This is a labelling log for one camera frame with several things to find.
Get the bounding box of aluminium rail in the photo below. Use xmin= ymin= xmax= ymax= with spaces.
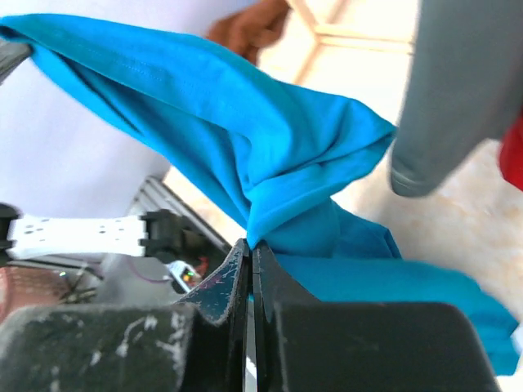
xmin=127 ymin=176 xmax=231 ymax=254

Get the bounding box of blue t shirt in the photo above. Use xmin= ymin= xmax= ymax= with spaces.
xmin=1 ymin=14 xmax=520 ymax=376

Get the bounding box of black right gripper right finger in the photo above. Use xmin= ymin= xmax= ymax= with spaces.
xmin=253 ymin=243 xmax=498 ymax=391

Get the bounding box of red t shirt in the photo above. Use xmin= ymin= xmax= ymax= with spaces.
xmin=498 ymin=117 xmax=523 ymax=191

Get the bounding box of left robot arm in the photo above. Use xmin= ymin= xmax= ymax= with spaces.
xmin=1 ymin=60 xmax=169 ymax=259

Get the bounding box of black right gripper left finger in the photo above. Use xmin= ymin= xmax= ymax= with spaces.
xmin=178 ymin=239 xmax=250 ymax=391

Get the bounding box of grey t shirt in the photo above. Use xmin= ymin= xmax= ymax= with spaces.
xmin=390 ymin=1 xmax=522 ymax=198

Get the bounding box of wooden clothes rack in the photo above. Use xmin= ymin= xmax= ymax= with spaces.
xmin=288 ymin=1 xmax=420 ymax=84

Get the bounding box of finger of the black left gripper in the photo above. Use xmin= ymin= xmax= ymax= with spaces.
xmin=0 ymin=40 xmax=33 ymax=84

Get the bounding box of brown cloth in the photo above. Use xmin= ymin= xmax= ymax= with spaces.
xmin=206 ymin=0 xmax=289 ymax=65

